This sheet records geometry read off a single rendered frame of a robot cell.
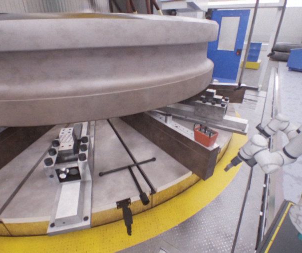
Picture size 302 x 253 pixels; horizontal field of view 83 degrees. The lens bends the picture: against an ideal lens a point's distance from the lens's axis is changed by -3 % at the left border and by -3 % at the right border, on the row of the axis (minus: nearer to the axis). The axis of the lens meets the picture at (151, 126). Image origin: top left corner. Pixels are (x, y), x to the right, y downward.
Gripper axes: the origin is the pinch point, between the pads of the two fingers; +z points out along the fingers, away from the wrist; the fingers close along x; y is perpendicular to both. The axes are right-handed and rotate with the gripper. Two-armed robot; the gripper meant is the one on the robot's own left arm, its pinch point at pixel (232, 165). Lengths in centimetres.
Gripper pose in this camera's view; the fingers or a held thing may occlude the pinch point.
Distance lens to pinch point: 142.2
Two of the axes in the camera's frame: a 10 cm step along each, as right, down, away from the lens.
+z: -1.2, 6.1, 7.8
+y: -5.2, -7.1, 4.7
